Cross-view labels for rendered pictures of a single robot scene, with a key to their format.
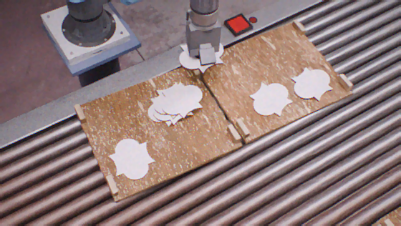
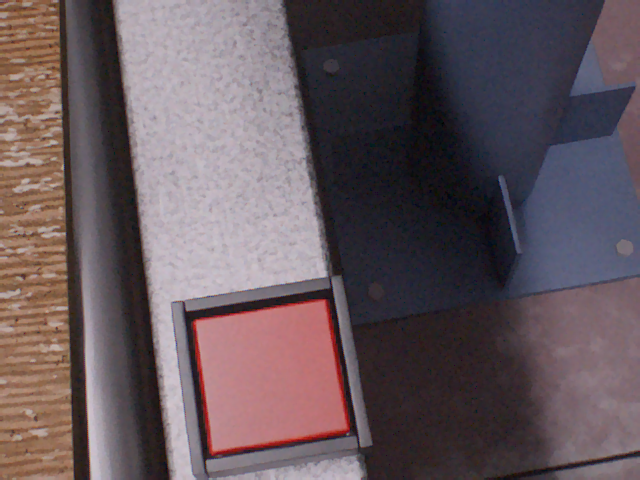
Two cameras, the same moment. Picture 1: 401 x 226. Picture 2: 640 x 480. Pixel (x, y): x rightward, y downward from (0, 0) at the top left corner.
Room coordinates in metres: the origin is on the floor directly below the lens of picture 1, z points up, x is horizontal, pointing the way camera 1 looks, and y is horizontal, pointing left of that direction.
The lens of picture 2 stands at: (1.32, -0.20, 1.43)
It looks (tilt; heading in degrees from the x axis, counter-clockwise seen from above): 70 degrees down; 119
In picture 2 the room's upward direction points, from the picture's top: 3 degrees counter-clockwise
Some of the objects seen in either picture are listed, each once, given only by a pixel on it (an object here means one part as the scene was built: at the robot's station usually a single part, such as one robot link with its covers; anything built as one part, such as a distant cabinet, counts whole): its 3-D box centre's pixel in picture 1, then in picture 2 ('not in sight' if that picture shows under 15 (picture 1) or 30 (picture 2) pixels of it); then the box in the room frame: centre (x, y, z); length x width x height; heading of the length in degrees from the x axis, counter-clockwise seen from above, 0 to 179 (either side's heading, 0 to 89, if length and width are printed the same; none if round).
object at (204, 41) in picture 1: (203, 38); not in sight; (0.89, 0.01, 1.23); 0.12 x 0.09 x 0.16; 16
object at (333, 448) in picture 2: (238, 25); (270, 376); (1.23, -0.11, 0.92); 0.08 x 0.08 x 0.02; 35
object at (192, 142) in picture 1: (157, 127); not in sight; (0.78, 0.14, 0.93); 0.41 x 0.35 x 0.02; 120
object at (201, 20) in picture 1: (203, 11); not in sight; (0.92, 0.01, 1.30); 0.08 x 0.08 x 0.05
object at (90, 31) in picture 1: (87, 16); not in sight; (1.19, 0.42, 0.96); 0.15 x 0.15 x 0.10
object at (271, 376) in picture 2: (238, 25); (271, 377); (1.23, -0.11, 0.92); 0.06 x 0.06 x 0.01; 35
